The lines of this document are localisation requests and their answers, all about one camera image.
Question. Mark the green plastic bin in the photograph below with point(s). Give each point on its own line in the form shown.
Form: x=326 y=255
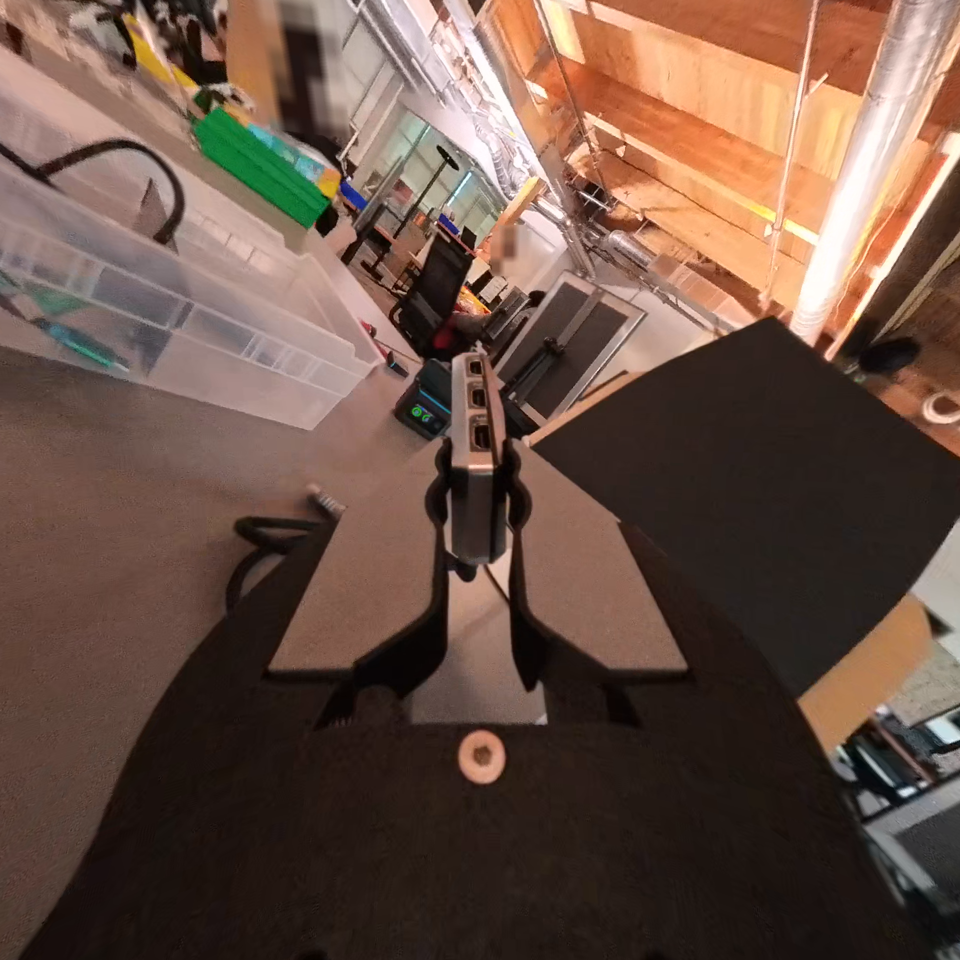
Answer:
x=255 y=165

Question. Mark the black office chair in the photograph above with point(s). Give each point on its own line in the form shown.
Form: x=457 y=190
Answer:
x=439 y=285

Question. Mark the silver ceiling pipe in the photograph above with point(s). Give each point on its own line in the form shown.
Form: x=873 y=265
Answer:
x=870 y=150

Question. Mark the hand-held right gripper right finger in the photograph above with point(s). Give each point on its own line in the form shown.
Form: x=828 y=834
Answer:
x=592 y=592

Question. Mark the black charging case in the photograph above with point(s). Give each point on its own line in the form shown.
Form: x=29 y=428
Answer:
x=420 y=405

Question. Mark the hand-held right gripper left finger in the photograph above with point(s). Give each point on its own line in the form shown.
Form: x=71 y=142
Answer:
x=360 y=585

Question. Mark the silver framed black panel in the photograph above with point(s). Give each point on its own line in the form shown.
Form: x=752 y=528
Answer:
x=577 y=330

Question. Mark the clear plastic bin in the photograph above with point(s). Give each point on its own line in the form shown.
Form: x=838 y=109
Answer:
x=247 y=330

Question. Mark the silver hdmi switch box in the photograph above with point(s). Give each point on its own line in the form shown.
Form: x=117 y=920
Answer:
x=476 y=517

